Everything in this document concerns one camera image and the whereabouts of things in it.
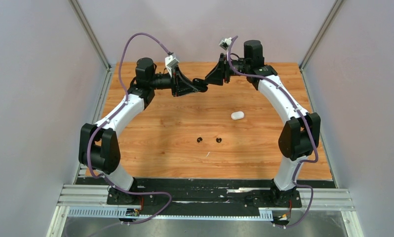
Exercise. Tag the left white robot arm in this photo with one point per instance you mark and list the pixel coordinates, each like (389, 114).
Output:
(99, 149)

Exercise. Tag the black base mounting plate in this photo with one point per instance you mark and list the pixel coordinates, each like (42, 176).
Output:
(205, 197)

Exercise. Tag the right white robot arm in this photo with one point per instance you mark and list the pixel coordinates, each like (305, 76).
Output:
(299, 139)

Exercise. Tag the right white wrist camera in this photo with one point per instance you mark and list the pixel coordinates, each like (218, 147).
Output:
(225, 43)

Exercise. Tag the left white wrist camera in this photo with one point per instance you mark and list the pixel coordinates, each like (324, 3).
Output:
(171, 61)

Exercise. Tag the white earbud charging case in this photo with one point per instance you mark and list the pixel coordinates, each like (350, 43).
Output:
(237, 115)

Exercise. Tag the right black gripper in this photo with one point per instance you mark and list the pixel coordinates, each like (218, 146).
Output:
(221, 70)

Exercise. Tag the black earbud charging case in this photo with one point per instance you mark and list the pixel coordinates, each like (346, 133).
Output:
(199, 85)

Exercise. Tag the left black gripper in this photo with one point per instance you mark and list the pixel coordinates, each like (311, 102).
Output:
(181, 86)

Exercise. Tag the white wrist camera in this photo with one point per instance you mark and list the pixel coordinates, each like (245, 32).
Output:
(225, 43)
(171, 61)

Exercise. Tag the aluminium frame rail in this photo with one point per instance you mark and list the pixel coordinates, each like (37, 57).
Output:
(91, 201)

